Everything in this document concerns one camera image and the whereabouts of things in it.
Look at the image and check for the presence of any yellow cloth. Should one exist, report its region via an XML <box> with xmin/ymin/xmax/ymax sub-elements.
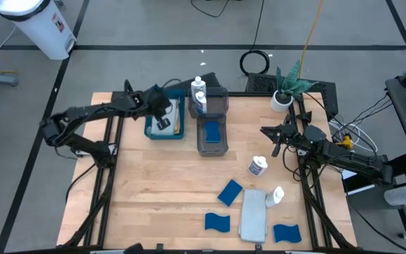
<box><xmin>176</xmin><ymin>104</ymin><xmax>183</xmax><ymax>135</ymax></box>

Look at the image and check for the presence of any white step trash can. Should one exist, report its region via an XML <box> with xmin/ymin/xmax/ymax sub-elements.
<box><xmin>0</xmin><ymin>0</ymin><xmax>78</xmax><ymax>61</ymax></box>

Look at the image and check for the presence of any black perforated metal case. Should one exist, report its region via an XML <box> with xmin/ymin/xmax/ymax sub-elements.
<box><xmin>245</xmin><ymin>72</ymin><xmax>340</xmax><ymax>123</ymax></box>

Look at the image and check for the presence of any black aluminium table frame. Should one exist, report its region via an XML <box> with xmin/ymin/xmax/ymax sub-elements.
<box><xmin>60</xmin><ymin>79</ymin><xmax>358</xmax><ymax>254</ymax></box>

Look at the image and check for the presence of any yellow cable connector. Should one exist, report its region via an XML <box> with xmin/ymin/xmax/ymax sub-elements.
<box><xmin>336</xmin><ymin>135</ymin><xmax>354</xmax><ymax>149</ymax></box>

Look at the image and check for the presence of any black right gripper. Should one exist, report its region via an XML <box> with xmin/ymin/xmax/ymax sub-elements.
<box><xmin>260</xmin><ymin>123</ymin><xmax>308</xmax><ymax>158</ymax></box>

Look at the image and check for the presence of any blue scrub sponge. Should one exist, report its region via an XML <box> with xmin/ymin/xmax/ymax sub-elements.
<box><xmin>272</xmin><ymin>223</ymin><xmax>303</xmax><ymax>244</ymax></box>
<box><xmin>203</xmin><ymin>120</ymin><xmax>222</xmax><ymax>145</ymax></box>
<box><xmin>216</xmin><ymin>179</ymin><xmax>244</xmax><ymax>208</ymax></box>
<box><xmin>204</xmin><ymin>212</ymin><xmax>232</xmax><ymax>234</ymax></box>

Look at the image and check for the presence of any coiled black floor cable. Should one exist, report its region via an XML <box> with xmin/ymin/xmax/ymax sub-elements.
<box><xmin>238</xmin><ymin>0</ymin><xmax>271</xmax><ymax>77</ymax></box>

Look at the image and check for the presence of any yellow hanging cable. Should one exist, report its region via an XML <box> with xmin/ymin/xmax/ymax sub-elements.
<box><xmin>296</xmin><ymin>0</ymin><xmax>326</xmax><ymax>71</ymax></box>

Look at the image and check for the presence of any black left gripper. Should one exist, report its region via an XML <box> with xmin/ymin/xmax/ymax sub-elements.
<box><xmin>134</xmin><ymin>86</ymin><xmax>172</xmax><ymax>131</ymax></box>

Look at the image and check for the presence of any white plastic restorer bottle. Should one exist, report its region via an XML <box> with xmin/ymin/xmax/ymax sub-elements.
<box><xmin>264</xmin><ymin>186</ymin><xmax>285</xmax><ymax>209</ymax></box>
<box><xmin>195</xmin><ymin>90</ymin><xmax>209</xmax><ymax>115</ymax></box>
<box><xmin>190</xmin><ymin>75</ymin><xmax>207</xmax><ymax>100</ymax></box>
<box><xmin>247</xmin><ymin>155</ymin><xmax>269</xmax><ymax>177</ymax></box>

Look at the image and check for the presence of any white cable loop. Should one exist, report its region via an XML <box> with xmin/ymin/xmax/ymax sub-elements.
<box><xmin>328</xmin><ymin>119</ymin><xmax>379</xmax><ymax>153</ymax></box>

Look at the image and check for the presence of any white plant pot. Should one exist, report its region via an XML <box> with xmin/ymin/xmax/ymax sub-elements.
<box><xmin>269</xmin><ymin>90</ymin><xmax>295</xmax><ymax>114</ymax></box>

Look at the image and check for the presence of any green snake plant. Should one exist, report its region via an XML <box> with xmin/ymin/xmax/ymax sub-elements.
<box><xmin>274</xmin><ymin>59</ymin><xmax>319</xmax><ymax>103</ymax></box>

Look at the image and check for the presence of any white waffle weave towel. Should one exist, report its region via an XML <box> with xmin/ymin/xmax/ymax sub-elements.
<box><xmin>149</xmin><ymin>98</ymin><xmax>182</xmax><ymax>137</ymax></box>
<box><xmin>237</xmin><ymin>188</ymin><xmax>269</xmax><ymax>245</ymax></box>

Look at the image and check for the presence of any grey translucent plastic bin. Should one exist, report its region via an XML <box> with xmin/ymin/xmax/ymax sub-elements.
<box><xmin>195</xmin><ymin>112</ymin><xmax>230</xmax><ymax>158</ymax></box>
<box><xmin>187</xmin><ymin>85</ymin><xmax>230</xmax><ymax>120</ymax></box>

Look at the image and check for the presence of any translucent plastic jug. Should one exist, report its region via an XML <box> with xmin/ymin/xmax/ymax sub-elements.
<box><xmin>383</xmin><ymin>185</ymin><xmax>406</xmax><ymax>207</ymax></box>

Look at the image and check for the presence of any teal plastic bin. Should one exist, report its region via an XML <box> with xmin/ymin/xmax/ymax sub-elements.
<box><xmin>143</xmin><ymin>87</ymin><xmax>187</xmax><ymax>141</ymax></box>

